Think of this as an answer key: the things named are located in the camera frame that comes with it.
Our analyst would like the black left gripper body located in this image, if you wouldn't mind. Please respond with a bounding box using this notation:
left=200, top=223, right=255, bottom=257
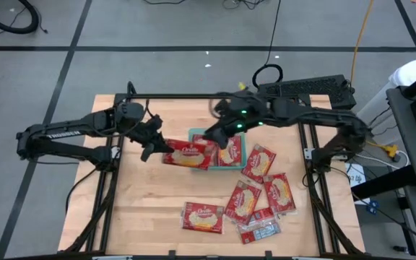
left=135, top=115, right=165, bottom=163

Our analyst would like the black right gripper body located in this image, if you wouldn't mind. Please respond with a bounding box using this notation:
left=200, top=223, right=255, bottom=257
left=213, top=117, right=247, bottom=137

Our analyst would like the red Orville popcorn bag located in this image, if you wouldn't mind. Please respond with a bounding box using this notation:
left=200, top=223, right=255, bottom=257
left=241, top=143, right=277, bottom=184
left=224, top=179, right=263, bottom=227
left=236, top=207, right=282, bottom=246
left=162, top=138, right=215, bottom=171
left=191, top=134, right=218, bottom=149
left=180, top=201, right=225, bottom=235
left=214, top=135, right=244, bottom=168
left=261, top=172, right=298, bottom=217

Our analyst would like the teal translucent plastic basket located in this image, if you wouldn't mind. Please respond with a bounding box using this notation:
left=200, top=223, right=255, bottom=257
left=188, top=127, right=248, bottom=171

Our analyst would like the white paper sheet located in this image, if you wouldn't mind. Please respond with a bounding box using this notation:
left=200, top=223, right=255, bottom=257
left=344, top=162, right=366, bottom=198

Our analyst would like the yellow power plug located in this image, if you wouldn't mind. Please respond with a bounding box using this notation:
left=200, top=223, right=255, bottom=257
left=376, top=143, right=400, bottom=163

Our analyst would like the blue clip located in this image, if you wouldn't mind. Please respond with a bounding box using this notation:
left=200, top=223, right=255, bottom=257
left=365, top=200, right=380, bottom=216

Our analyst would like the black desk leg beam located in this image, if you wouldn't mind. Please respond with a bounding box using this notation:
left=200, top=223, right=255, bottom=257
left=350, top=164, right=416, bottom=202

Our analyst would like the white bin bag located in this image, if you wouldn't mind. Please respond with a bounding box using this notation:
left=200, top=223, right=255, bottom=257
left=354, top=59, right=416, bottom=127

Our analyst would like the black hanging cable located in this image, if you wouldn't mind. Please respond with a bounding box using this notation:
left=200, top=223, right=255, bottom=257
left=251, top=0, right=284, bottom=90

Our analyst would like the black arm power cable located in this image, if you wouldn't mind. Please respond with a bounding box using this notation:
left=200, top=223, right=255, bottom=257
left=64, top=166, right=99, bottom=216

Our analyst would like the black floor cable bundle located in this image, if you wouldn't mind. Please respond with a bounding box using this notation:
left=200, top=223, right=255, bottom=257
left=222, top=0, right=269, bottom=11

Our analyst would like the white power cable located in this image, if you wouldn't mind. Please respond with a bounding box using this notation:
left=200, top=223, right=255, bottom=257
left=354, top=149, right=411, bottom=170

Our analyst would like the yellow hanging cable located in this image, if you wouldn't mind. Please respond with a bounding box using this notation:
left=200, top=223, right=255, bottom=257
left=348, top=0, right=375, bottom=124

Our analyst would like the thick black hose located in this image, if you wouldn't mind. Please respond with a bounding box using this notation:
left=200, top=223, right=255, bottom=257
left=0, top=0, right=40, bottom=36

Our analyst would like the long black floor cable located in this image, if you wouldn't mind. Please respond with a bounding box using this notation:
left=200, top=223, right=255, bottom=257
left=350, top=191, right=416, bottom=250

